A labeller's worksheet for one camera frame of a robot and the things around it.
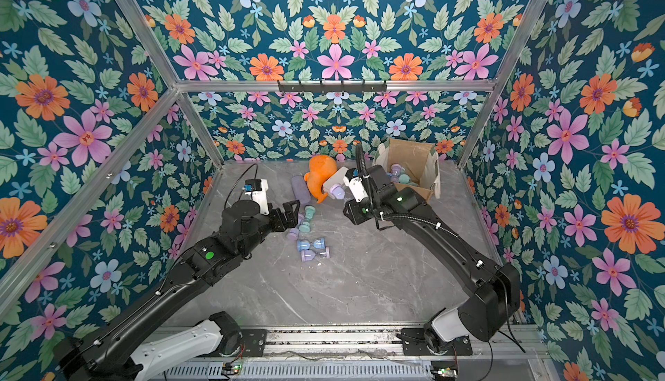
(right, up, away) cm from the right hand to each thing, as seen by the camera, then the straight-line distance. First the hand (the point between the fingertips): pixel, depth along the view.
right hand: (354, 204), depth 77 cm
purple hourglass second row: (-16, -19, +11) cm, 27 cm away
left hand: (-18, +1, -6) cm, 19 cm away
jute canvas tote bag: (+24, +14, +30) cm, 41 cm away
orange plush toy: (-14, +13, +30) cm, 36 cm away
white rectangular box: (-8, +9, +31) cm, 33 cm away
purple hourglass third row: (-5, +4, -1) cm, 7 cm away
